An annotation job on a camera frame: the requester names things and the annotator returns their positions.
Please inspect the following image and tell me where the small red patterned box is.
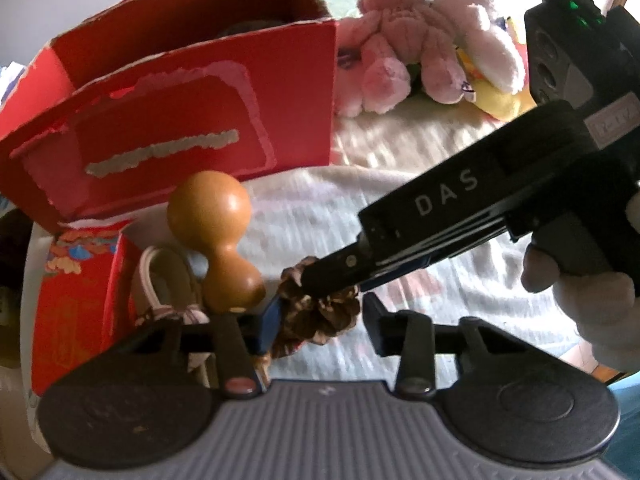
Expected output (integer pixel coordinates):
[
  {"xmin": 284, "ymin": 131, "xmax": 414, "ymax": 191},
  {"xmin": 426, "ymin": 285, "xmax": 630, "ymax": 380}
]
[{"xmin": 30, "ymin": 220, "xmax": 141, "ymax": 396}]

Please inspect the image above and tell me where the pink plush rabbit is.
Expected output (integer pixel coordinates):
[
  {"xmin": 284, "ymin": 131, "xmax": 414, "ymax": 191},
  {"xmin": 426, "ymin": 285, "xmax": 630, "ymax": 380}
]
[{"xmin": 333, "ymin": 0, "xmax": 506, "ymax": 118}]

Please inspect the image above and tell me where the large red cardboard box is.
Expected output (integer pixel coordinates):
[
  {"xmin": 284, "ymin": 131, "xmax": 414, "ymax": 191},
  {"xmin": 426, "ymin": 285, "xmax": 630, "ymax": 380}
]
[{"xmin": 1, "ymin": 0, "xmax": 337, "ymax": 233}]

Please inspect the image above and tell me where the white gloved right hand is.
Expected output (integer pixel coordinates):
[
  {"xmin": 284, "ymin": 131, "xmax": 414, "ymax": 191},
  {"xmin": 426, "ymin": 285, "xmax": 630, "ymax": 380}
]
[{"xmin": 521, "ymin": 245, "xmax": 639, "ymax": 373}]

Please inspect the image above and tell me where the yellow plush toy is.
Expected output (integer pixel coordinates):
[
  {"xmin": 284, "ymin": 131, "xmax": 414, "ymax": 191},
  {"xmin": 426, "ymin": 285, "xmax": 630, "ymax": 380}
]
[{"xmin": 457, "ymin": 3, "xmax": 536, "ymax": 122}]

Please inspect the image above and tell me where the brown pine cone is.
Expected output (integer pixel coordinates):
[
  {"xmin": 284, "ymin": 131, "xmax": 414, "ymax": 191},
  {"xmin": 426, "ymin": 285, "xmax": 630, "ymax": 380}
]
[{"xmin": 270, "ymin": 256, "xmax": 361, "ymax": 359}]

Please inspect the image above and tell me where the wooden gourd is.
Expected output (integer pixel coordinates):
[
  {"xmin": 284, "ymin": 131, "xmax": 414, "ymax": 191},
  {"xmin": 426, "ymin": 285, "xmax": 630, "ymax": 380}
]
[{"xmin": 167, "ymin": 170, "xmax": 266, "ymax": 313}]

